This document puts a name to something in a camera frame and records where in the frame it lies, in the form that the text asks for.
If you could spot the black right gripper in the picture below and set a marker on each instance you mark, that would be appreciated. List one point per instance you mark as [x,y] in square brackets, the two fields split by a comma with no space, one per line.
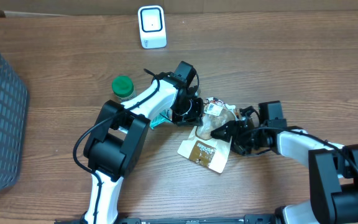
[240,143]

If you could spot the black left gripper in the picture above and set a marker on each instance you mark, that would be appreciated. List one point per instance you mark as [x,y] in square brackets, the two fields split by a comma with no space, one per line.
[195,119]

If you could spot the teal snack packet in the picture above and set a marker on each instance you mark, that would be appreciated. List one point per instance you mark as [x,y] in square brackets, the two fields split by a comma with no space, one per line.
[164,117]

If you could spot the Panitee bread bag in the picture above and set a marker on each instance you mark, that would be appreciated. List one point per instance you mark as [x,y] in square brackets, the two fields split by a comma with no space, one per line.
[200,147]

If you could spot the green lid jar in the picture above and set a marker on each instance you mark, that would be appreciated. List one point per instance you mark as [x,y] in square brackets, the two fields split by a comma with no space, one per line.
[123,88]

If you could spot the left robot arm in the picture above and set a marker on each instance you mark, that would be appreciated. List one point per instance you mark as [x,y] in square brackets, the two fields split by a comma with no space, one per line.
[110,149]

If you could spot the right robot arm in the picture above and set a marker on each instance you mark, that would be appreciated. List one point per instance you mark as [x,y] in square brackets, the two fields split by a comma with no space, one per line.
[333,167]

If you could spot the dark grey mesh basket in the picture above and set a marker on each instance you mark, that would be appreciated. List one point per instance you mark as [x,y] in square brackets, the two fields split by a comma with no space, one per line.
[2,118]

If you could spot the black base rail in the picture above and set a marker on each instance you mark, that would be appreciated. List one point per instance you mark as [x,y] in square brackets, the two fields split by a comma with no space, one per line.
[191,221]

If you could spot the cardboard backdrop wall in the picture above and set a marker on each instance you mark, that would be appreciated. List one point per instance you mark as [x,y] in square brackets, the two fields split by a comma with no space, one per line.
[118,7]

